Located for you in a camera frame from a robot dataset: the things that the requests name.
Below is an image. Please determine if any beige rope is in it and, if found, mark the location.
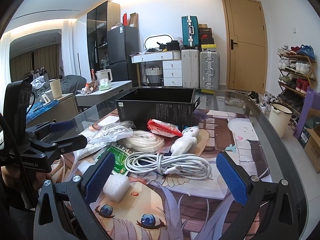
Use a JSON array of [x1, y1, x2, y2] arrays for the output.
[[76, 120, 136, 160]]

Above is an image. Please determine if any green medicine packet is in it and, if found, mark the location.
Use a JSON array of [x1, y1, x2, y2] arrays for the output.
[[93, 143, 134, 176]]

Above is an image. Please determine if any white foam block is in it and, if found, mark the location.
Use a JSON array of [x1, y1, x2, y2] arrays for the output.
[[103, 174, 130, 203]]

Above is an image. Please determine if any white rope bag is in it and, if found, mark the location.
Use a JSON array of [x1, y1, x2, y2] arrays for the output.
[[119, 131, 164, 153]]

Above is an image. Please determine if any white cable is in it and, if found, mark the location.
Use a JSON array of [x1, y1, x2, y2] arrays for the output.
[[124, 152, 213, 180]]

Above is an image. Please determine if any red white snack packet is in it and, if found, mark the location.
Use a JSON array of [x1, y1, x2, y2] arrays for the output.
[[147, 119, 183, 138]]

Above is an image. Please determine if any white plush toy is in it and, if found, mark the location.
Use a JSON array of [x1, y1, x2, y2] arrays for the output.
[[170, 126, 200, 156]]

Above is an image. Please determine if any black cardboard box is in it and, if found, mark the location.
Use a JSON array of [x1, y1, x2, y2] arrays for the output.
[[116, 87, 200, 131]]

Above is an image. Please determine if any person's left hand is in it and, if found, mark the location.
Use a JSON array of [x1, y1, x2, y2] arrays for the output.
[[1, 166, 52, 190]]

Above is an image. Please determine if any beige cup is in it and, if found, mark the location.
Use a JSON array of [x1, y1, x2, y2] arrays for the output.
[[50, 79, 62, 99]]

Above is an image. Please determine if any green tissue pack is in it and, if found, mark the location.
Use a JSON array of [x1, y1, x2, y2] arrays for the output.
[[99, 78, 112, 91]]

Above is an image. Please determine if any white electric kettle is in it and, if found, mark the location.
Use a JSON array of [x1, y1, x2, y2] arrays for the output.
[[96, 69, 113, 83]]

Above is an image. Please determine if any grey side table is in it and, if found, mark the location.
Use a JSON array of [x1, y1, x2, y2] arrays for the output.
[[75, 80, 132, 108]]

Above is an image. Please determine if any cardboard box on floor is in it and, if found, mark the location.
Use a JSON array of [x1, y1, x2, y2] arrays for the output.
[[298, 108, 320, 173]]

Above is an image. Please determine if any anime print desk mat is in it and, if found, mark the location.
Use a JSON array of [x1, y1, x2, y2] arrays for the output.
[[51, 110, 271, 239]]

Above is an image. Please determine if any white bucket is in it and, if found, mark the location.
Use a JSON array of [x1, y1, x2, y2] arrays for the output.
[[269, 102, 293, 138]]

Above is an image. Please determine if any black refrigerator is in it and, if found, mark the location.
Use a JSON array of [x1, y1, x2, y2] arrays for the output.
[[107, 25, 139, 87]]

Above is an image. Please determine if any woven laundry basket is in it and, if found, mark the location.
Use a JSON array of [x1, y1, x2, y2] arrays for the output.
[[145, 64, 163, 86]]

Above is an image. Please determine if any tall black cabinet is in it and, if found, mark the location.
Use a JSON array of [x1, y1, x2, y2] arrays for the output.
[[86, 1, 120, 72]]

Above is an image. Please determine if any oval mirror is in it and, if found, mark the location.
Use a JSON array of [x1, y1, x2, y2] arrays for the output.
[[143, 34, 174, 50]]

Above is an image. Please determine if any white dresser desk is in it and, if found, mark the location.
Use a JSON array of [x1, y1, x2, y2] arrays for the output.
[[131, 50, 182, 87]]

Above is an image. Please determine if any wooden shoe rack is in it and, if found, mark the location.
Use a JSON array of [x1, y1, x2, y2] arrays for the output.
[[277, 44, 317, 119]]

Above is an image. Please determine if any white suitcase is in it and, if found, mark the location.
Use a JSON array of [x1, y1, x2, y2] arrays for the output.
[[181, 49, 200, 88]]

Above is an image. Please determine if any silver suitcase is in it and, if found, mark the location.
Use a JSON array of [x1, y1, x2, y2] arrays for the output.
[[200, 50, 220, 90]]

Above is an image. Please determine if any teal suitcase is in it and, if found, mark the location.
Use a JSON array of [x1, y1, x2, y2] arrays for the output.
[[181, 16, 200, 49]]

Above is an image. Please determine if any stack of shoe boxes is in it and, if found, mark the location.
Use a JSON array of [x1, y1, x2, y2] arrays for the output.
[[199, 24, 216, 51]]

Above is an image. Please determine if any wooden door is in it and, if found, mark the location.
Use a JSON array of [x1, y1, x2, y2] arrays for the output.
[[222, 0, 268, 93]]

